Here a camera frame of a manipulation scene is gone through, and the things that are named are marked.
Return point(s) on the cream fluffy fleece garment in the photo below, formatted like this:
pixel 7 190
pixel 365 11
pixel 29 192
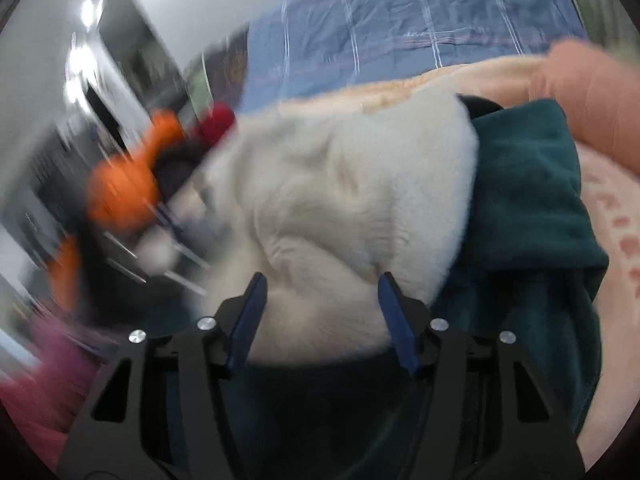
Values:
pixel 323 204

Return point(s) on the pink quilted pillow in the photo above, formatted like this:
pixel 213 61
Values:
pixel 599 96

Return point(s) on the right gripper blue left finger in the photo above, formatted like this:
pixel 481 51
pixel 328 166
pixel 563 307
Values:
pixel 245 313

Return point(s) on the pink lettered fleece blanket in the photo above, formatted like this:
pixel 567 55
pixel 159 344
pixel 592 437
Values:
pixel 611 194

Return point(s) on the blue plaid quilt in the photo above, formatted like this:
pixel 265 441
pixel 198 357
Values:
pixel 307 47

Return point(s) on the red knitted garment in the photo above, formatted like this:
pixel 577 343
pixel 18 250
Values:
pixel 218 120

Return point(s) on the orange puffer jacket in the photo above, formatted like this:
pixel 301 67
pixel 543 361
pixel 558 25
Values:
pixel 121 194

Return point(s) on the black garment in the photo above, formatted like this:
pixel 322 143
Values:
pixel 175 165

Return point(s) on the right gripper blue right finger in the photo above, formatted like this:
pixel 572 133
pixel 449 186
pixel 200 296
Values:
pixel 393 304

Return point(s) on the dark patterned pillow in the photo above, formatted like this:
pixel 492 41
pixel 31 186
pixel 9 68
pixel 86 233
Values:
pixel 226 67

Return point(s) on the dark green fleece sweater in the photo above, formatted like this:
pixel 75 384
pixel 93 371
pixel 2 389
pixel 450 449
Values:
pixel 509 349

